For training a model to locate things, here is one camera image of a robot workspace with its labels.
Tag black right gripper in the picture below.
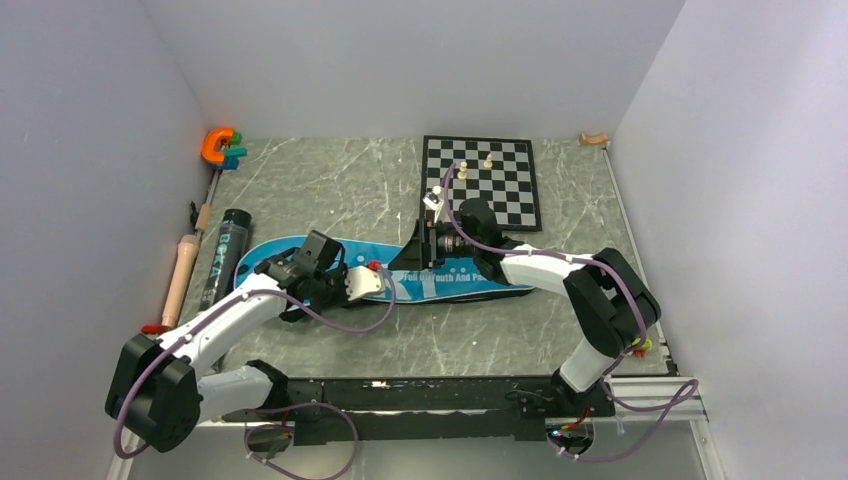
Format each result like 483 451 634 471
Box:
388 218 480 271

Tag blue racket bag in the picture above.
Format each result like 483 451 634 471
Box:
233 235 532 304

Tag black shuttlecock tube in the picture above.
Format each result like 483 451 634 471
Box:
198 209 252 312

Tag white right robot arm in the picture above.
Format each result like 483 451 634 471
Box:
389 193 662 415

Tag black white chessboard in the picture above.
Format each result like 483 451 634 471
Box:
421 135 543 232

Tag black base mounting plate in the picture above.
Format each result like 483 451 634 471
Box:
218 374 617 446

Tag green teal toy blocks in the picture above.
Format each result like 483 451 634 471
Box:
220 131 247 170

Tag orange magnet toy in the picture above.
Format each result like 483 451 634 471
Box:
200 127 236 167

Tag red clamp piece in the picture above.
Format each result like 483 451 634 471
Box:
140 324 172 336

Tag tan wooden arch block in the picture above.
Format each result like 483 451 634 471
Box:
579 132 610 148

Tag colourful toy brick car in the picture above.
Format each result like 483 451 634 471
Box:
630 338 653 358

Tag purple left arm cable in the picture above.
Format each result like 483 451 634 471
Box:
112 261 397 480

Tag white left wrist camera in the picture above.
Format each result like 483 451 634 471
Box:
344 265 386 302

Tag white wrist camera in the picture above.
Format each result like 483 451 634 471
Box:
344 265 386 302
422 185 445 227

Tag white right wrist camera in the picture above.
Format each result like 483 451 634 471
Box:
422 185 445 227

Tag beige wooden handle tool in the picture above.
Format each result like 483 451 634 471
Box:
161 202 211 330

